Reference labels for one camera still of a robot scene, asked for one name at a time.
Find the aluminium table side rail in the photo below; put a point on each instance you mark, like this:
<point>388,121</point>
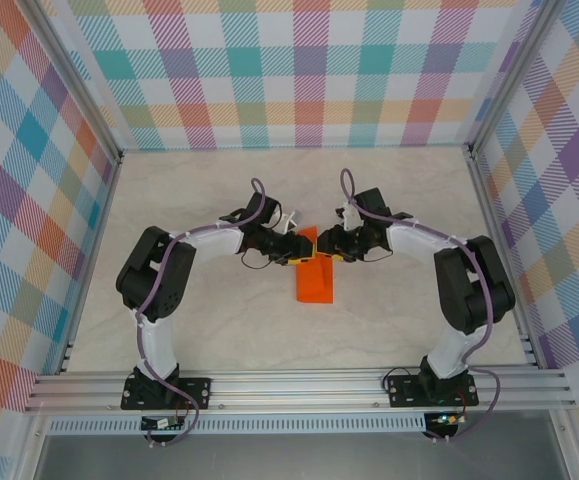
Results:
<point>489,210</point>
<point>93,265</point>

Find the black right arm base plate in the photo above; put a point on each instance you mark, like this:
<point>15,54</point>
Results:
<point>401,390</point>

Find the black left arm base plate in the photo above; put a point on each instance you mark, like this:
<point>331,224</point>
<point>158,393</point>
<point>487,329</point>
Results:
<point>196,392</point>

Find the aluminium cross rail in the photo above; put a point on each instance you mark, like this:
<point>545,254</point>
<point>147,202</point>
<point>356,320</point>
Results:
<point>294,390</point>

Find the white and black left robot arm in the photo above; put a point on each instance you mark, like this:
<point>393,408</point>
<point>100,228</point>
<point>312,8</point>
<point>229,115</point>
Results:
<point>159,345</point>

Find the orange paper sheet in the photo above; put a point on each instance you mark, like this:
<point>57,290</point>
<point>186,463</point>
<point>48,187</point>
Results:
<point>314,285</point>

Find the aluminium frame post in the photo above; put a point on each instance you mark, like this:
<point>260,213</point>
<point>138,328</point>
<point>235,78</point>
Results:
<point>511,75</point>
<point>76,82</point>

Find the small black circuit board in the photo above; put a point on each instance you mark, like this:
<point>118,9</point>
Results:
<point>161,424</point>

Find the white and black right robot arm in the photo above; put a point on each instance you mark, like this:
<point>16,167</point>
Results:
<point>449,355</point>

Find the small green-lit circuit board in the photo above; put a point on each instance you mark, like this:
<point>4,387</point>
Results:
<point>449,419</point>

